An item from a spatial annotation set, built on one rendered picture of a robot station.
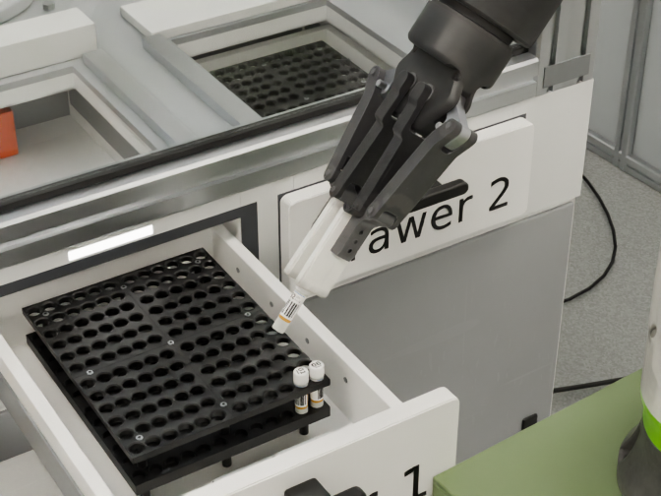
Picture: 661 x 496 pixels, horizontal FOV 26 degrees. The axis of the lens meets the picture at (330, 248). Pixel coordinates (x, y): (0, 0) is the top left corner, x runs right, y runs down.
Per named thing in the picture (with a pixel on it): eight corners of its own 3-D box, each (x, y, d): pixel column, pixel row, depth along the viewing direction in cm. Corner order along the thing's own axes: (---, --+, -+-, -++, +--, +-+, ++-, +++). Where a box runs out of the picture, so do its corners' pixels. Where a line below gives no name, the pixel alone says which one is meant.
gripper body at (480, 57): (413, -20, 108) (346, 85, 109) (471, 15, 101) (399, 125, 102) (478, 26, 112) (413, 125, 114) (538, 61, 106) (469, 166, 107)
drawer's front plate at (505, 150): (527, 213, 151) (535, 122, 145) (290, 300, 138) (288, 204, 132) (516, 205, 152) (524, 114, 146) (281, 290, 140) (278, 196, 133)
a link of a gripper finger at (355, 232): (379, 201, 108) (397, 217, 106) (343, 257, 109) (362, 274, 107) (365, 193, 108) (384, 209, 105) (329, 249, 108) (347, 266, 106)
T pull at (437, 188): (469, 193, 139) (470, 181, 138) (405, 216, 136) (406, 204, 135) (448, 176, 142) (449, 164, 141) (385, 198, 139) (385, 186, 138)
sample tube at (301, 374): (297, 421, 117) (297, 377, 114) (291, 411, 118) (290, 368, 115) (311, 416, 117) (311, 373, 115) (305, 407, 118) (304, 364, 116)
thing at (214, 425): (330, 385, 116) (330, 379, 116) (133, 464, 109) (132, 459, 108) (318, 372, 117) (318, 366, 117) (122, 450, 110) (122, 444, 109)
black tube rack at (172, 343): (330, 438, 119) (330, 378, 116) (139, 519, 112) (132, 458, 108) (206, 302, 135) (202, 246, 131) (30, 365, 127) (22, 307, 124)
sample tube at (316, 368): (327, 409, 118) (327, 366, 115) (314, 414, 117) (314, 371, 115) (319, 401, 119) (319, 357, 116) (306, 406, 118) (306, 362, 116)
